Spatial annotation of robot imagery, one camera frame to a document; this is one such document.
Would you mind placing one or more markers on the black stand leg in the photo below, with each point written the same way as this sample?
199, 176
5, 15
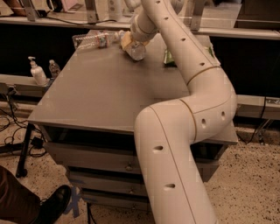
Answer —
21, 171

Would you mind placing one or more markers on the clear water bottle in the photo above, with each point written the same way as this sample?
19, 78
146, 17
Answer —
100, 39

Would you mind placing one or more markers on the small clear bottle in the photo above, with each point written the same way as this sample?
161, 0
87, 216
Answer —
54, 68

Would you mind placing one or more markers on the green snack bag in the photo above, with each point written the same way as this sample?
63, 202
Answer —
169, 61

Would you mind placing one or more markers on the blue label plastic bottle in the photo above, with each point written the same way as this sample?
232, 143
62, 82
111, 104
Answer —
136, 50

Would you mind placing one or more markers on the brown trouser leg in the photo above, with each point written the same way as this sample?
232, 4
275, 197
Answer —
17, 203

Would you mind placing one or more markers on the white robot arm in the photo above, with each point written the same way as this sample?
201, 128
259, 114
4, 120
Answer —
164, 132

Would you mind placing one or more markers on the black shoe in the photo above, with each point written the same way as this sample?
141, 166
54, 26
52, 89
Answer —
54, 206

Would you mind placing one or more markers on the white pump dispenser bottle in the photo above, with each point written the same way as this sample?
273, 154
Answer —
37, 72

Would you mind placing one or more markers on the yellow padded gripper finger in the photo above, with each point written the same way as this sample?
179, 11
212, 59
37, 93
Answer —
126, 39

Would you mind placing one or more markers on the top grey drawer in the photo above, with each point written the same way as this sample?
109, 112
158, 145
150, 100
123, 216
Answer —
106, 159

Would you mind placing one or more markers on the grey drawer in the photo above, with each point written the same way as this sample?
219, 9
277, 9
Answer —
106, 159
127, 184
117, 200

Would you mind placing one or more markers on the grey drawer cabinet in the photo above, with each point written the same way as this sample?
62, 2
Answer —
98, 96

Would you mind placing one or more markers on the middle grey drawer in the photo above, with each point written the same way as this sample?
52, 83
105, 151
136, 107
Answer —
127, 184

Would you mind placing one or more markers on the metal frame rail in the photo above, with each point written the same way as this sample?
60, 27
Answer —
213, 32

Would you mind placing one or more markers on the bottom grey drawer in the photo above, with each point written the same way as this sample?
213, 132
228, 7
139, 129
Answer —
117, 200

